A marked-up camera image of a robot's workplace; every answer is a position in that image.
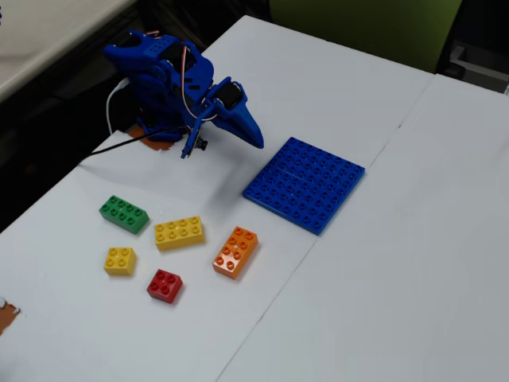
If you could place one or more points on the green chair back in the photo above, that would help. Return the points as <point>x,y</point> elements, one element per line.
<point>358,28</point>

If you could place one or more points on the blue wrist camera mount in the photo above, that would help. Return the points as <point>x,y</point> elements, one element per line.
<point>191,144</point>

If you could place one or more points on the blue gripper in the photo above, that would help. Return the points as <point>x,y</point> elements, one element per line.
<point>243,118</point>

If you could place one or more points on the yellow 2x4 block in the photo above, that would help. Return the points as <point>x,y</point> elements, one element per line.
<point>179,235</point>

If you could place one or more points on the orange 2x4 block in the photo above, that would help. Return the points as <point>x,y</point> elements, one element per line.
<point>234,252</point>

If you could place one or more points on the beige side table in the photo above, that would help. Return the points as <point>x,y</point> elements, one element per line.
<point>40,40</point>

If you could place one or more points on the green 2x4 block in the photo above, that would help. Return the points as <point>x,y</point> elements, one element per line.
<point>123,213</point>

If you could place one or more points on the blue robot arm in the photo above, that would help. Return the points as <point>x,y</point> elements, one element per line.
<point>159,51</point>

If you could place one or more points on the brown tape patch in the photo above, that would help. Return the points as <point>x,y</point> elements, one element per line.
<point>6,314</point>
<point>159,145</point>

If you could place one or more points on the yellow 2x2 block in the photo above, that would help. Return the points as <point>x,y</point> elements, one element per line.
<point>119,260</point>

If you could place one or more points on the grey box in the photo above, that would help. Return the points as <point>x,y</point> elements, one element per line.
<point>477,63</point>

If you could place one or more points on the blue 8x8 base plate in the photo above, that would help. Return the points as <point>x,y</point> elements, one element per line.
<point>306,187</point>

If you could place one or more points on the red 2x2 block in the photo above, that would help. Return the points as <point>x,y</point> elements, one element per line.
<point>165,286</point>

